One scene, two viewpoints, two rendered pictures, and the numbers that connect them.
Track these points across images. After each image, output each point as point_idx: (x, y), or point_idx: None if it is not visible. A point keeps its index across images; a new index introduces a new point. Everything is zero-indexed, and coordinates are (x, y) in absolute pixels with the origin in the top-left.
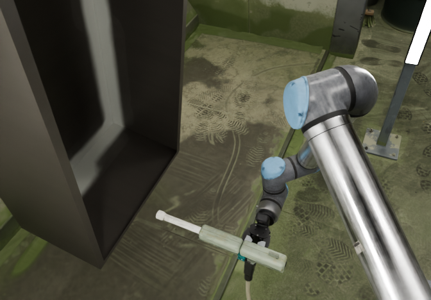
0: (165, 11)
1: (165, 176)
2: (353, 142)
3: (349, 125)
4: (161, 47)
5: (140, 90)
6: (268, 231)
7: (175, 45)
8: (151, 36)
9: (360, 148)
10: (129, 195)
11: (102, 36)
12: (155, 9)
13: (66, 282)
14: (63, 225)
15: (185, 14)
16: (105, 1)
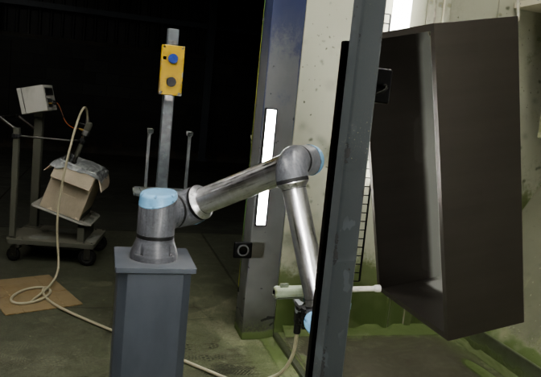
0: (456, 162)
1: None
2: (268, 159)
3: (275, 158)
4: (461, 200)
5: (487, 259)
6: (303, 308)
7: (449, 193)
8: (470, 190)
9: (264, 162)
10: (423, 308)
11: (518, 203)
12: (465, 163)
13: (428, 367)
14: (391, 231)
15: (439, 159)
16: (510, 165)
